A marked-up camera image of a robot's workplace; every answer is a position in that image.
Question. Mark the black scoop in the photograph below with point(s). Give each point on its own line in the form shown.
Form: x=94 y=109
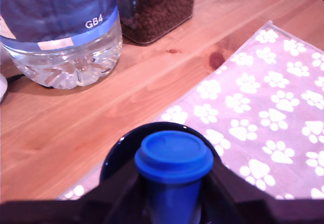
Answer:
x=126 y=4

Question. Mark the small white round camera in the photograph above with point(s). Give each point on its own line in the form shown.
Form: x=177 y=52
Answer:
x=2 y=87

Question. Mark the large clear water bottle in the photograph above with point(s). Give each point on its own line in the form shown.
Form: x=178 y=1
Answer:
x=58 y=11

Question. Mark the paw print table cloth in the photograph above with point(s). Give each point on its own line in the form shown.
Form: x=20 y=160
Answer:
x=253 y=107

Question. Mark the clear plastic storage container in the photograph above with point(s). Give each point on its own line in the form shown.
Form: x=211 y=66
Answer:
x=162 y=11

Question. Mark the black coffee mug white print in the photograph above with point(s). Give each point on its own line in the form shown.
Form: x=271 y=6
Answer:
x=121 y=153

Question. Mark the brown coffee granules heap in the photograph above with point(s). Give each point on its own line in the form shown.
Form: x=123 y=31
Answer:
x=164 y=9

